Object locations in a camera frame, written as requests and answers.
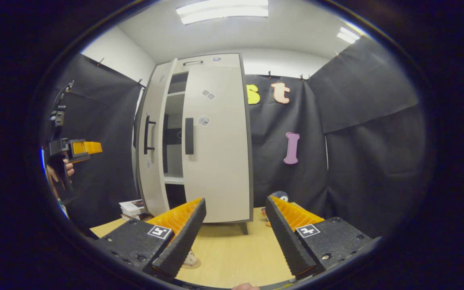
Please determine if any stack of books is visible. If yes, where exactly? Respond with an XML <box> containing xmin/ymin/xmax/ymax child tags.
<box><xmin>119</xmin><ymin>199</ymin><xmax>154</xmax><ymax>221</ymax></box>

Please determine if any white grey cabinet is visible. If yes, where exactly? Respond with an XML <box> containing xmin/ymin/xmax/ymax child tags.
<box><xmin>133</xmin><ymin>52</ymin><xmax>254</xmax><ymax>234</ymax></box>

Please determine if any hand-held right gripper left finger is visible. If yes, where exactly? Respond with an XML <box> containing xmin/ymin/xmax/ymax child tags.
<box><xmin>95</xmin><ymin>197</ymin><xmax>207</xmax><ymax>278</ymax></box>

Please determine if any penguin plush toy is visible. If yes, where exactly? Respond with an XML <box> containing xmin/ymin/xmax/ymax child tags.
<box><xmin>261</xmin><ymin>191</ymin><xmax>290</xmax><ymax>227</ymax></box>

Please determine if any white cabinet door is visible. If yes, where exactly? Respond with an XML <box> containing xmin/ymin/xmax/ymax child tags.
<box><xmin>182</xmin><ymin>64</ymin><xmax>253</xmax><ymax>223</ymax></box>
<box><xmin>137</xmin><ymin>58</ymin><xmax>178</xmax><ymax>217</ymax></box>

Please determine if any ceiling light panel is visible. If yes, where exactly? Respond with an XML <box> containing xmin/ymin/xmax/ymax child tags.
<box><xmin>176</xmin><ymin>0</ymin><xmax>269</xmax><ymax>25</ymax></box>
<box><xmin>337</xmin><ymin>26</ymin><xmax>360</xmax><ymax>44</ymax></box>

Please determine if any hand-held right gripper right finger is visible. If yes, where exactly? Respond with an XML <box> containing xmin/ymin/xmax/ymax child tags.
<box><xmin>265</xmin><ymin>195</ymin><xmax>381</xmax><ymax>280</ymax></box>

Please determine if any black backdrop cloth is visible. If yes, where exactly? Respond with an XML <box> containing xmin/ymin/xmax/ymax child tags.
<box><xmin>45</xmin><ymin>36</ymin><xmax>428</xmax><ymax>238</ymax></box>

